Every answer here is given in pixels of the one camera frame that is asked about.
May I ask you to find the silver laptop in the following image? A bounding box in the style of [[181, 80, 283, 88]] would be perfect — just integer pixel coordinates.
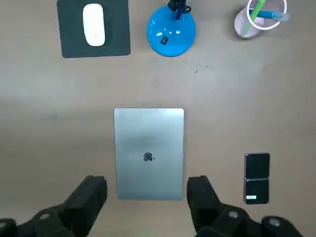
[[113, 107, 185, 200]]

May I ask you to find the pink mesh pen cup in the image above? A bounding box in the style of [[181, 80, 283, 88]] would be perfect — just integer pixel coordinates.
[[234, 0, 291, 40]]

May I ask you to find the green pen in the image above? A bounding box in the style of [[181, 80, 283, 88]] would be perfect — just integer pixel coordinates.
[[241, 0, 267, 37]]

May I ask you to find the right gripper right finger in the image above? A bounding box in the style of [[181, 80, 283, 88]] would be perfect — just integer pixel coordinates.
[[186, 175, 306, 237]]

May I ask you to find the black mouse pad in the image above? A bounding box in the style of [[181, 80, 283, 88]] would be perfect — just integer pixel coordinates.
[[56, 0, 131, 59]]

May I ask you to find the blue desk lamp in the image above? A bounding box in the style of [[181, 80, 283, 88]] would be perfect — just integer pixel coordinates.
[[146, 0, 198, 58]]

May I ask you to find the blue pen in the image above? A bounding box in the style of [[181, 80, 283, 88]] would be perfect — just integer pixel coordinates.
[[248, 9, 291, 21]]

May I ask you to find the white computer mouse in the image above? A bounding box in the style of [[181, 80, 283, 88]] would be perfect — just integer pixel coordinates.
[[82, 3, 106, 47]]

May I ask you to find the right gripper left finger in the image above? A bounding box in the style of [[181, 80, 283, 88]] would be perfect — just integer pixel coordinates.
[[0, 175, 108, 237]]

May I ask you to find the black folding phone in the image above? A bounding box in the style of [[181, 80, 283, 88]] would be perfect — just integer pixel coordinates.
[[244, 152, 271, 205]]

